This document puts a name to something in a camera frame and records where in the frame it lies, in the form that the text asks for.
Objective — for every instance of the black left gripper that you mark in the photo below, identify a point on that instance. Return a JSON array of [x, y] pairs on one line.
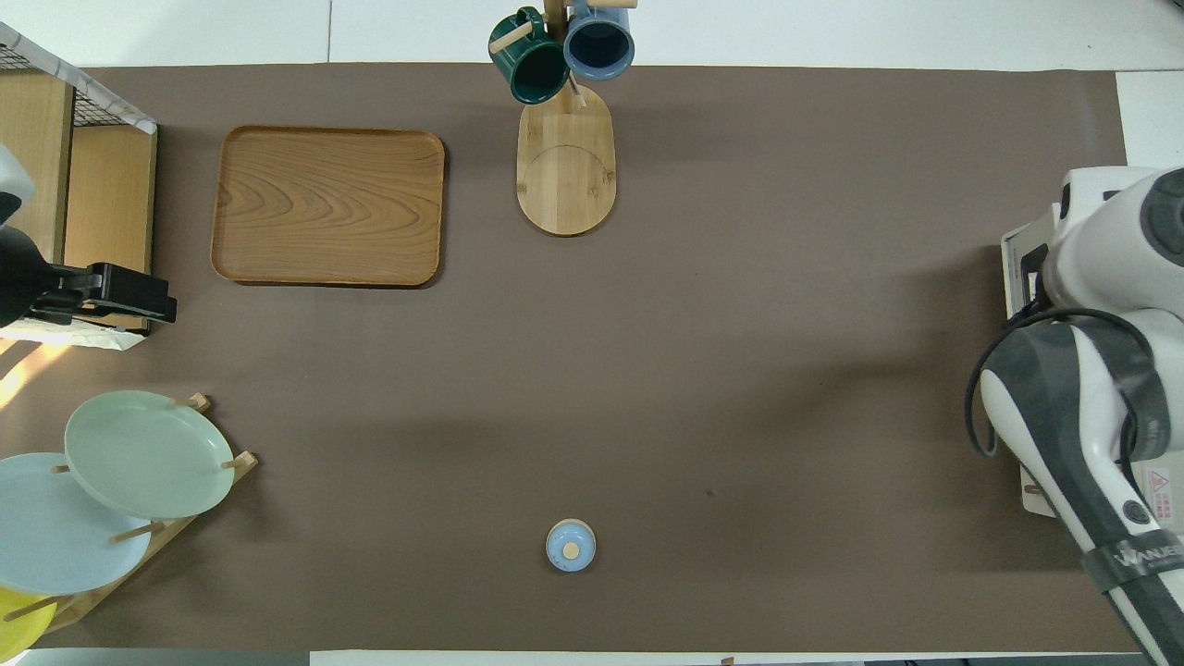
[[116, 282]]

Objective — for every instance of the glass oven door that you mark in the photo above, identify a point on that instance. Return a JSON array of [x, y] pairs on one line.
[[1017, 268]]

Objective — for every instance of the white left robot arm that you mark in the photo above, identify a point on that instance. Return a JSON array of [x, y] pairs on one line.
[[20, 277]]

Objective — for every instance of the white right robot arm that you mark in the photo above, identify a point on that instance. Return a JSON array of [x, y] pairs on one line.
[[1101, 277]]

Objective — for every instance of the beige toaster oven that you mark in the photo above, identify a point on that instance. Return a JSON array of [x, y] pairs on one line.
[[1161, 499]]

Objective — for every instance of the wooden step shelf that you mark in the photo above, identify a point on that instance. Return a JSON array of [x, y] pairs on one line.
[[106, 194]]

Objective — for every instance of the pale green plate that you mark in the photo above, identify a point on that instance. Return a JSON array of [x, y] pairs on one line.
[[148, 453]]

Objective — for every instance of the wooden plate rack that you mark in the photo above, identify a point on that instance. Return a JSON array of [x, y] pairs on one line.
[[171, 532]]

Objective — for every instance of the large light blue plate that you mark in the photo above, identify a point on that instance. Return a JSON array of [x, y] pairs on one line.
[[55, 536]]

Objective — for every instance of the rectangular wooden tray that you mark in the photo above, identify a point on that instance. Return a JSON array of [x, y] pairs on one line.
[[324, 203]]

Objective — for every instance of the yellow plate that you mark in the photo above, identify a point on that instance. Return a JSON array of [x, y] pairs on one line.
[[18, 629]]

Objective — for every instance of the wooden mug tree stand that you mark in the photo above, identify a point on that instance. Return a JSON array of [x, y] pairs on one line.
[[566, 176]]

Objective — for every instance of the dark green mug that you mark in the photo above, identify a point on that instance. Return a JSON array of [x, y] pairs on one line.
[[532, 69]]

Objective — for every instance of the small blue lidded jar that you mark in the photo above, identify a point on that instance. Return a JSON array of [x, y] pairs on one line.
[[571, 546]]

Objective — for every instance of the brown table mat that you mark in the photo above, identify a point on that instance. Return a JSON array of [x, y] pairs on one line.
[[647, 370]]

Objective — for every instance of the blue mug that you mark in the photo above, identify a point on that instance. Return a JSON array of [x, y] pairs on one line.
[[599, 42]]

